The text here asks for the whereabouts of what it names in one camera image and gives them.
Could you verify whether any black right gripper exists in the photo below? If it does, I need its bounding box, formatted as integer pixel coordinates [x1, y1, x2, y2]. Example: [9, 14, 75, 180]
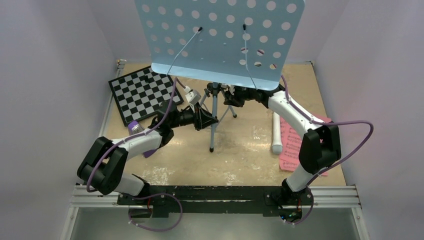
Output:
[226, 81, 257, 107]

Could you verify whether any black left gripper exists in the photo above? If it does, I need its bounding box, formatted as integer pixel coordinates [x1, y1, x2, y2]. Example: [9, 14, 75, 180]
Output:
[168, 102, 218, 132]

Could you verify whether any light blue music stand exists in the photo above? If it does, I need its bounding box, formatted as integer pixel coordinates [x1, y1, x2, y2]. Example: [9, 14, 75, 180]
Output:
[134, 0, 306, 153]

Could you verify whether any purple metronome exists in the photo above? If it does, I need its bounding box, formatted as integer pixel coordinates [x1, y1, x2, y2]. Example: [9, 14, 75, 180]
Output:
[127, 120, 158, 158]

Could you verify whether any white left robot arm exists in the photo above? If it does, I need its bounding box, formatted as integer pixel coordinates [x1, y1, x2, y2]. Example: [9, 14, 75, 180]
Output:
[76, 100, 219, 205]

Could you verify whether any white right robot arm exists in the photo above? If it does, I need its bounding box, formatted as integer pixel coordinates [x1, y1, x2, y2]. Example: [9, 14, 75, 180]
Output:
[224, 85, 342, 204]

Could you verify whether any black white checkerboard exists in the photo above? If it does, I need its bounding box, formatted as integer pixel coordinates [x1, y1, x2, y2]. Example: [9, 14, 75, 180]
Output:
[108, 66, 174, 127]

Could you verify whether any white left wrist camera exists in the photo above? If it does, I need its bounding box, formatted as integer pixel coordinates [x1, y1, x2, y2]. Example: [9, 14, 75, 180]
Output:
[184, 85, 202, 111]

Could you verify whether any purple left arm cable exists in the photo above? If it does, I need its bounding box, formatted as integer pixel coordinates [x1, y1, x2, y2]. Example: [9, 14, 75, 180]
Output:
[86, 77, 187, 194]

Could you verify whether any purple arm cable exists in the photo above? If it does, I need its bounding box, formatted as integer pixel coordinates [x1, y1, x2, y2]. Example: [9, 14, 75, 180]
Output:
[86, 77, 187, 194]
[280, 74, 375, 186]

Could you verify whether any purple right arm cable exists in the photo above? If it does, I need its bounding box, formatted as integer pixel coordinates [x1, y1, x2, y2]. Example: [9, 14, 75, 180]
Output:
[280, 74, 375, 186]

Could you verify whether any white recorder flute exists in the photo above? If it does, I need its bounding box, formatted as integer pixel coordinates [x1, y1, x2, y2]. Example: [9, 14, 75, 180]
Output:
[271, 112, 283, 155]

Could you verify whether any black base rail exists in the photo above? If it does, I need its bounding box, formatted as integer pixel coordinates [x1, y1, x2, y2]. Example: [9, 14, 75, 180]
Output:
[117, 185, 313, 218]

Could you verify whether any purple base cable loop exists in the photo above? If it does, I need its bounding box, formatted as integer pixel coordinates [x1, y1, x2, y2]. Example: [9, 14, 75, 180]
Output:
[128, 190, 184, 232]

